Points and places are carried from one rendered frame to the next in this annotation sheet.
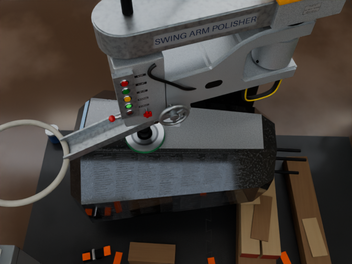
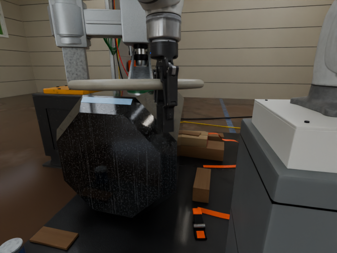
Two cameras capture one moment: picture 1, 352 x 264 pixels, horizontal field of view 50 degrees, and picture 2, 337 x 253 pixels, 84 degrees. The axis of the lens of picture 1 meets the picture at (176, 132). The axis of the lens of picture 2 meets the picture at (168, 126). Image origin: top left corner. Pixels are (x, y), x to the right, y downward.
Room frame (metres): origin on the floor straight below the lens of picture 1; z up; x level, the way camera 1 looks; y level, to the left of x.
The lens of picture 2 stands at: (0.60, 1.49, 0.98)
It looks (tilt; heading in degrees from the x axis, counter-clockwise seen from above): 18 degrees down; 281
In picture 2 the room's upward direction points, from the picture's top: straight up
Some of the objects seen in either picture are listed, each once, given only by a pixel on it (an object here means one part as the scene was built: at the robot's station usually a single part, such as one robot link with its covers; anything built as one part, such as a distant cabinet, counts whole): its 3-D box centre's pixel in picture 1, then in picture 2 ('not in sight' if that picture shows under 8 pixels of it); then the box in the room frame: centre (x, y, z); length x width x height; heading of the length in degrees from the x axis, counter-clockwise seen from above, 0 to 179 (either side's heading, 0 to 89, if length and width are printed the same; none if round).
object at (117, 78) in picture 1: (126, 96); not in sight; (0.92, 0.20, 1.37); 0.08 x 0.03 x 0.28; 108
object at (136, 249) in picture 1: (152, 254); (202, 183); (0.58, 0.15, 0.07); 0.30 x 0.12 x 0.12; 86
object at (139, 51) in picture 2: not in sight; (140, 42); (1.05, 0.16, 1.14); 0.12 x 0.09 x 0.30; 108
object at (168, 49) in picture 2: not in sight; (164, 61); (0.71, 0.97, 1.00); 0.08 x 0.07 x 0.09; 123
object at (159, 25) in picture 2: not in sight; (163, 31); (0.71, 0.96, 1.07); 0.09 x 0.09 x 0.06
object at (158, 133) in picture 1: (144, 133); not in sight; (1.05, 0.17, 0.84); 0.21 x 0.21 x 0.01
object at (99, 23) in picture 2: not in sight; (93, 24); (1.68, -0.33, 1.36); 0.74 x 0.34 x 0.25; 17
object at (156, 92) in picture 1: (154, 74); (139, 14); (1.07, 0.09, 1.32); 0.36 x 0.22 x 0.45; 108
